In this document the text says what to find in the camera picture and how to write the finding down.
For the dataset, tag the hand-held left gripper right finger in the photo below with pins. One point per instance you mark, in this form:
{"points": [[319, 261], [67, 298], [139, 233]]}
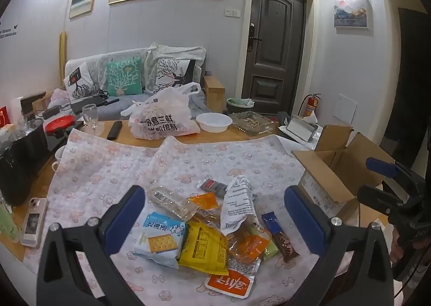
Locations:
{"points": [[303, 221]]}

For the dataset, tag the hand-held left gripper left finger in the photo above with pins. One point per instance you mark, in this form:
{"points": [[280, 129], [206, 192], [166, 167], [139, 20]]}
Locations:
{"points": [[126, 221]]}

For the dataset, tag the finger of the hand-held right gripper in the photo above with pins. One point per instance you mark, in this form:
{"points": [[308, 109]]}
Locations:
{"points": [[378, 165], [377, 197]]}

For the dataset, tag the blue and brown chocolate bar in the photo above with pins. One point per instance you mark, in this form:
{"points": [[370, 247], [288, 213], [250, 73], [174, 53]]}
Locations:
{"points": [[280, 238]]}

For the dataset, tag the cardboard box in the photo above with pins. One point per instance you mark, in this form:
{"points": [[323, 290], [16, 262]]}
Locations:
{"points": [[336, 174]]}

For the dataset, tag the green snack packet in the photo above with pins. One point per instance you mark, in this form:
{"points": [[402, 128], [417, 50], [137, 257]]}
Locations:
{"points": [[271, 252]]}

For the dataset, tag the yellow snack packet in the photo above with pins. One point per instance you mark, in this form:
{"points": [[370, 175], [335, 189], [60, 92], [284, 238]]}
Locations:
{"points": [[202, 249]]}

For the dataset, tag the person's right hand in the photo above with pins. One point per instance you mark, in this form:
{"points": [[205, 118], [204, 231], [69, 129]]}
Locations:
{"points": [[396, 247]]}

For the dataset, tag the blue cracker packet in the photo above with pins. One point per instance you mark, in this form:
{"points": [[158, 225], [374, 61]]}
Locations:
{"points": [[158, 238]]}

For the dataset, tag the clear nut bar packet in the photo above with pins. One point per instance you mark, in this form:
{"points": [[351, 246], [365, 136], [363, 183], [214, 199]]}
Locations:
{"points": [[170, 203]]}

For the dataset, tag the printed pink tablecloth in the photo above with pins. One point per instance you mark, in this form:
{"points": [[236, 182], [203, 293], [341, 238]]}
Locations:
{"points": [[111, 171]]}

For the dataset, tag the clear orange snack packet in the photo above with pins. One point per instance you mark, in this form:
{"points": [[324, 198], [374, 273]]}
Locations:
{"points": [[249, 246]]}

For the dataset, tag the white foil snack bag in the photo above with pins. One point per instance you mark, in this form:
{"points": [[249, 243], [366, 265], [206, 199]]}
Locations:
{"points": [[237, 206]]}

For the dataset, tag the small orange snack packet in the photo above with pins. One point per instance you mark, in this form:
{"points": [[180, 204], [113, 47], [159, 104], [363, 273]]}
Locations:
{"points": [[203, 201]]}

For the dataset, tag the metal tissue holder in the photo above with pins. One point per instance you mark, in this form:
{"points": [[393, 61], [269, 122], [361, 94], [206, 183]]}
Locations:
{"points": [[300, 127]]}

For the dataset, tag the red fire extinguisher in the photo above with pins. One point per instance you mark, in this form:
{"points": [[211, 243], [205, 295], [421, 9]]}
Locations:
{"points": [[311, 105]]}

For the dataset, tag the white smartphone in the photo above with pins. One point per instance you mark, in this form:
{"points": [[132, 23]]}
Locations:
{"points": [[33, 221]]}

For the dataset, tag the black remote control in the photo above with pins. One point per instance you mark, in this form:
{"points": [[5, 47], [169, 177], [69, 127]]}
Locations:
{"points": [[114, 129]]}

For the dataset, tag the white cup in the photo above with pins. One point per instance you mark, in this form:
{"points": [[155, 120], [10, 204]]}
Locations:
{"points": [[59, 157]]}

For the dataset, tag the grey snack packet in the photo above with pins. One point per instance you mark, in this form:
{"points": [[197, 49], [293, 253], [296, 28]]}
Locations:
{"points": [[213, 186]]}

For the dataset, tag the orange and white snack packet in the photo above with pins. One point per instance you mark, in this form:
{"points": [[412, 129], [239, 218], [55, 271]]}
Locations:
{"points": [[230, 284]]}

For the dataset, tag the white printed plastic bag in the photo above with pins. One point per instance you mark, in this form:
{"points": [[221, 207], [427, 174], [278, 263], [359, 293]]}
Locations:
{"points": [[161, 117]]}

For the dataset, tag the wine glass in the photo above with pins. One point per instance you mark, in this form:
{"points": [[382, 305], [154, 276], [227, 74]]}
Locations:
{"points": [[91, 116]]}

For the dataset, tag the glass ashtray dish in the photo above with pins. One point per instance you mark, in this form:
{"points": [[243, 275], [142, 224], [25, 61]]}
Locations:
{"points": [[251, 120]]}

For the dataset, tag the red lid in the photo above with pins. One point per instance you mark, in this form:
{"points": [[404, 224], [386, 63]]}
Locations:
{"points": [[60, 122]]}

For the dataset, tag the pale green pouch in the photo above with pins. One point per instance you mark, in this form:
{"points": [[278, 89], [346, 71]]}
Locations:
{"points": [[6, 225]]}

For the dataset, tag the black pot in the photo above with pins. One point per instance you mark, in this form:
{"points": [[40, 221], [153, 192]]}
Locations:
{"points": [[20, 164]]}

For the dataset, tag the black laptop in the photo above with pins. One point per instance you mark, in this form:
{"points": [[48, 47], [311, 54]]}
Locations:
{"points": [[89, 102]]}

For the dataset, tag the white plastic bowl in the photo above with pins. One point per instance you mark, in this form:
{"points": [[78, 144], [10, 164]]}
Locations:
{"points": [[213, 122]]}

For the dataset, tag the green trash bin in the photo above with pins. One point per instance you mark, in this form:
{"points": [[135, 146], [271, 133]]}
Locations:
{"points": [[239, 104]]}

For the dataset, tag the teal coral print cushion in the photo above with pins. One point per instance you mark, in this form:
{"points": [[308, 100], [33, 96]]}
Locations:
{"points": [[124, 75]]}

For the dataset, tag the black and white tree cushion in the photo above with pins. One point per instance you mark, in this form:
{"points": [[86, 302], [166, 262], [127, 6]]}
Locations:
{"points": [[79, 82]]}

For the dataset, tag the blue mountain canvas painting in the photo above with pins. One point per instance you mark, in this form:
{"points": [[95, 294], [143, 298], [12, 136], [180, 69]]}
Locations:
{"points": [[352, 11]]}

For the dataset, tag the white branch print cushion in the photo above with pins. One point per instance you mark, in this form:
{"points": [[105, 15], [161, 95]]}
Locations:
{"points": [[171, 72]]}

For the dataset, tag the wooden side table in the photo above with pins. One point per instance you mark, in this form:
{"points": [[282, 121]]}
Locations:
{"points": [[213, 90]]}

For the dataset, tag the dark grey door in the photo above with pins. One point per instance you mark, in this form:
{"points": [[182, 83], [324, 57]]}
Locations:
{"points": [[272, 46]]}

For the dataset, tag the grey sofa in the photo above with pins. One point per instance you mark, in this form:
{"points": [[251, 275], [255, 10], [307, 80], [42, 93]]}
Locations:
{"points": [[101, 60]]}

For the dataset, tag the white wall panel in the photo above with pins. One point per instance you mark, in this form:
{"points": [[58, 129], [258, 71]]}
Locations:
{"points": [[346, 108]]}

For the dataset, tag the wall light switch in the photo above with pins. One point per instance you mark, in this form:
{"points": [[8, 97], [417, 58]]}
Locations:
{"points": [[232, 13]]}

